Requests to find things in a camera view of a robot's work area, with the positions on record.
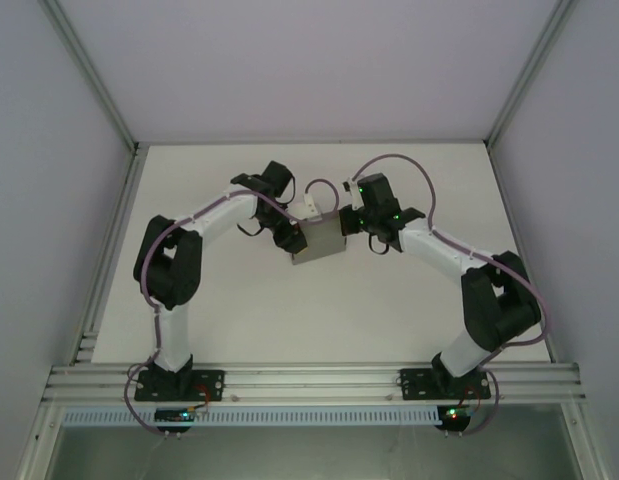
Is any aluminium mounting rail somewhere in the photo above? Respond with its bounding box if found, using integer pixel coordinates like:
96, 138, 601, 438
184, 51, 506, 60
41, 363, 588, 404

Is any aluminium right frame post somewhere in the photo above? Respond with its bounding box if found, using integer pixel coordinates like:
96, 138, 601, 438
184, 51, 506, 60
483, 0, 580, 149

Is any grey metal panel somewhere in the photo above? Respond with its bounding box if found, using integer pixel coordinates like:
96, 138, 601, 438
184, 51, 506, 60
48, 424, 585, 480

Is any aluminium right table rail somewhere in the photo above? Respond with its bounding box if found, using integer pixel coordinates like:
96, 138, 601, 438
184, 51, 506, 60
483, 142, 580, 366

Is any red right board wire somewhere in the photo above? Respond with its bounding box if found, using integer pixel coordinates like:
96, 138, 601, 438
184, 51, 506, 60
463, 385, 488, 409

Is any aluminium left table rail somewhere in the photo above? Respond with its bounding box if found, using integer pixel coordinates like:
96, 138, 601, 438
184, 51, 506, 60
68, 142, 150, 369

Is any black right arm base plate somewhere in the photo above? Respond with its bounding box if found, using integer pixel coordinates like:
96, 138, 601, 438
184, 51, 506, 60
398, 367, 492, 401

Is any aluminium frame post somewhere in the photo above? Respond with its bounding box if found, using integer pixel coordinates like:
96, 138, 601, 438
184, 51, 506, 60
38, 0, 141, 154
483, 0, 580, 149

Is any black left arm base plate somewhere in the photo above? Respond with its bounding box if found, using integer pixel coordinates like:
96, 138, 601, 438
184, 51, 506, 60
133, 368, 226, 402

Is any grey paper box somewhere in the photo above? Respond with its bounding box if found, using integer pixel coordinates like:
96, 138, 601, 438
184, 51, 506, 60
288, 209, 351, 266

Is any aluminium left frame post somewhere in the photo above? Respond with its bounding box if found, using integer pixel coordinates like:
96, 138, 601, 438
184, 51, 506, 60
38, 0, 141, 154

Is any slotted grey cable duct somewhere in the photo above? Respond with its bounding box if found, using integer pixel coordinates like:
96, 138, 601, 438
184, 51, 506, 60
62, 405, 440, 426

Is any aluminium table rail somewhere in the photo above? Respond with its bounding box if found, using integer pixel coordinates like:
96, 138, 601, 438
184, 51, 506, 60
483, 142, 580, 366
68, 142, 150, 369

